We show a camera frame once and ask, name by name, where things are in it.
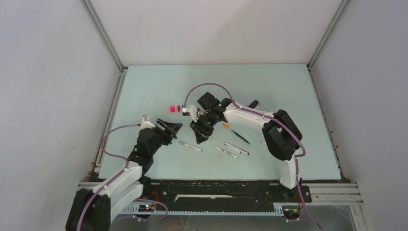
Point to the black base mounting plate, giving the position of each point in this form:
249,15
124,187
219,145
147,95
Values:
225,195

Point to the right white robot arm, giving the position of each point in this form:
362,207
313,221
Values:
281,134

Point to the left aluminium frame post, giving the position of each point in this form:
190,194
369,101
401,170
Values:
96,21

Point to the right aluminium frame post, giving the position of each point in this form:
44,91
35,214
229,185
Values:
328,32

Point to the grey capped marker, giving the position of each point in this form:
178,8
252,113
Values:
190,146

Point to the green gel pen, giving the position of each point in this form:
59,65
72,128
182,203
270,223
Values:
240,136

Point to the aluminium frame post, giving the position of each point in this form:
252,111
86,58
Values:
328,32
96,21

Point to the black pink highlighter body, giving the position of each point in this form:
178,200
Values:
254,104

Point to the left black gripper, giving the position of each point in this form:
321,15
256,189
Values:
171,129

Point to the grey cable duct rail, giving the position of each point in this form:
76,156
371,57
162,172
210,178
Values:
153,209

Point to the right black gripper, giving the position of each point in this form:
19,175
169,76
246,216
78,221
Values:
201,134

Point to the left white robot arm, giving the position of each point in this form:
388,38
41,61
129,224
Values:
95,209

